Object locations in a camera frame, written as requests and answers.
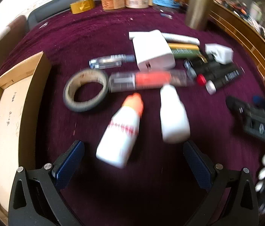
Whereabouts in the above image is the black marker grey cap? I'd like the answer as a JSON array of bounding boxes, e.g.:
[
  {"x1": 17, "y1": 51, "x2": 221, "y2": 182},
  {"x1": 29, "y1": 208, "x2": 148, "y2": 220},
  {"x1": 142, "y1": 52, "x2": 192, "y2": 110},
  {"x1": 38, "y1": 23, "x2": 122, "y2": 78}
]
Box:
[{"x1": 205, "y1": 67, "x2": 245, "y2": 95}]

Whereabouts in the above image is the black marker red cap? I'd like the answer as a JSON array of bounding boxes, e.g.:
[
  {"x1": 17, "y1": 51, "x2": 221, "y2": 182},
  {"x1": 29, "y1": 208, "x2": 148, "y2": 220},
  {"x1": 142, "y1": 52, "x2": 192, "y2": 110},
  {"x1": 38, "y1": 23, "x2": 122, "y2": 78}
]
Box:
[{"x1": 195, "y1": 62, "x2": 237, "y2": 86}]

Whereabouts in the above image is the black lipstick tube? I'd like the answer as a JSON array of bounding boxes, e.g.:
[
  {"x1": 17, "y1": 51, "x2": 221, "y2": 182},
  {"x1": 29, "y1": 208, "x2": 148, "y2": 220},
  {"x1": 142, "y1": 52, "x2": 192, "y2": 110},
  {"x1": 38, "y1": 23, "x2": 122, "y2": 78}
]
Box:
[{"x1": 183, "y1": 54, "x2": 216, "y2": 71}]

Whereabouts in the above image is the white plastic bottle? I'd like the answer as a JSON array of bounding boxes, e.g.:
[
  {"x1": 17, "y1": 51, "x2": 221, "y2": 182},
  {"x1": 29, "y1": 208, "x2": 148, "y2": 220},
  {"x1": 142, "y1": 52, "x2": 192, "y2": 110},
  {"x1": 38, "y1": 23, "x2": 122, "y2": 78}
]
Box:
[{"x1": 160, "y1": 84, "x2": 191, "y2": 144}]

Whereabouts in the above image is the yellow green pen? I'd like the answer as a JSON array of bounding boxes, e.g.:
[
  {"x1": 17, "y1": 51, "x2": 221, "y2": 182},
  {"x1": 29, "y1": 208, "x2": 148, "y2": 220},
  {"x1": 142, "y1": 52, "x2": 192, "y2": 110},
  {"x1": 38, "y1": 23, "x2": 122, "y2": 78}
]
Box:
[{"x1": 168, "y1": 43, "x2": 202, "y2": 59}]

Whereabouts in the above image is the white glue bottle orange cap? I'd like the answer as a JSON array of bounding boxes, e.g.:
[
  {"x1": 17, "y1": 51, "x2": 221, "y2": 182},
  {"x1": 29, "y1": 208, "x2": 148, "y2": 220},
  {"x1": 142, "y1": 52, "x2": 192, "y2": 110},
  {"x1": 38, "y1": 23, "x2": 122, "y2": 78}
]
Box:
[{"x1": 96, "y1": 93, "x2": 144, "y2": 168}]

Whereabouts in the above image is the large white power adapter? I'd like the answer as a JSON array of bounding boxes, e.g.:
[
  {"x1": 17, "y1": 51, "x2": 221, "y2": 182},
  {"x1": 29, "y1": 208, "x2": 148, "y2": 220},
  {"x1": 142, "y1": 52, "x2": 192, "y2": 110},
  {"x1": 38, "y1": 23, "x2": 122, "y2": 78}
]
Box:
[{"x1": 128, "y1": 30, "x2": 176, "y2": 71}]

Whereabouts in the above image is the grey tape roll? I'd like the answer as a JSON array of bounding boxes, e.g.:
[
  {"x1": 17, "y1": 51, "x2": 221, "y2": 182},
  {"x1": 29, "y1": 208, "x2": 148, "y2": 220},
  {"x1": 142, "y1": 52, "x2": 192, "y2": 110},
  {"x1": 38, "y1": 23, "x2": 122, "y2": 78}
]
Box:
[{"x1": 62, "y1": 68, "x2": 109, "y2": 113}]

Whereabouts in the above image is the clear plastic pen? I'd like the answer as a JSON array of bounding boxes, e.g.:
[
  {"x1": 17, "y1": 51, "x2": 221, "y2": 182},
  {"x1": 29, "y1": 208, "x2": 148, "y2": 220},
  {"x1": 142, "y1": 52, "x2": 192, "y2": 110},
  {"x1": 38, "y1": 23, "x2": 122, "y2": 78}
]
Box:
[{"x1": 89, "y1": 54, "x2": 135, "y2": 69}]

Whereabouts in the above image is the small white charger cube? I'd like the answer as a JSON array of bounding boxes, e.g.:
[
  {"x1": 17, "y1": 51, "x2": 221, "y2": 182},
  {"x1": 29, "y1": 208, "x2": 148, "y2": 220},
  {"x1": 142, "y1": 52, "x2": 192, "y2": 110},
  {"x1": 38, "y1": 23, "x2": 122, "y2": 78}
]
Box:
[{"x1": 205, "y1": 43, "x2": 233, "y2": 64}]

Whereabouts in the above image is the wooden sideboard cabinet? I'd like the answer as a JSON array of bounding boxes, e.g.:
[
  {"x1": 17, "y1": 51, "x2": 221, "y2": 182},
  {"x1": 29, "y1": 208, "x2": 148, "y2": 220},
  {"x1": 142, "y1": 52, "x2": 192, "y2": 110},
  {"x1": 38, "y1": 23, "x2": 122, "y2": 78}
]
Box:
[{"x1": 210, "y1": 3, "x2": 265, "y2": 83}]

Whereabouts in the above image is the maroon table cloth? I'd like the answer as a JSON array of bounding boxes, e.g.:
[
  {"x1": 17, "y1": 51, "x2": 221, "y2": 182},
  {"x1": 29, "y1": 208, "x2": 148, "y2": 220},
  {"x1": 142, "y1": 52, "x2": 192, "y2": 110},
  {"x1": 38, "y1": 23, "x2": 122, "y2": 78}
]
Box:
[{"x1": 0, "y1": 6, "x2": 265, "y2": 225}]

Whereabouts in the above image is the bronze thermos flask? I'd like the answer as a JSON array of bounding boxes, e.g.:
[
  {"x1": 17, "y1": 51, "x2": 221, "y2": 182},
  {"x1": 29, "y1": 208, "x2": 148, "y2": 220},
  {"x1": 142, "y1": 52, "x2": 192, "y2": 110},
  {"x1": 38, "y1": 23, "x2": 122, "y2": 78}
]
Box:
[{"x1": 185, "y1": 0, "x2": 213, "y2": 30}]

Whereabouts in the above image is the brown armchair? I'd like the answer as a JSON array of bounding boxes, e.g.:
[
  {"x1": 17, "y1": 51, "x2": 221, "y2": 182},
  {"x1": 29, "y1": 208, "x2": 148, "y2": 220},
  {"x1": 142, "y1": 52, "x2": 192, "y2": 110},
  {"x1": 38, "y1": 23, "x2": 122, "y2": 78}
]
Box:
[{"x1": 0, "y1": 15, "x2": 28, "y2": 67}]

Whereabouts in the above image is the yellow tape roll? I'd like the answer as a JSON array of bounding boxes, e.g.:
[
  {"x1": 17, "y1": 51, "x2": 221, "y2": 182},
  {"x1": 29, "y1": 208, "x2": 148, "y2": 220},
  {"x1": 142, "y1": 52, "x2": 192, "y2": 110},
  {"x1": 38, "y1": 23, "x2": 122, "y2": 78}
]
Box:
[{"x1": 70, "y1": 0, "x2": 95, "y2": 14}]

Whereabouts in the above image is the black leather sofa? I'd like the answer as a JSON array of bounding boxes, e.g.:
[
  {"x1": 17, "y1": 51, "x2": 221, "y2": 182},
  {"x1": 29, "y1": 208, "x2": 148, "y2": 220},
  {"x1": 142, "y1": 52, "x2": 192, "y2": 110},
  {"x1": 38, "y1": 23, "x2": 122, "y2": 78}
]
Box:
[{"x1": 27, "y1": 0, "x2": 98, "y2": 30}]

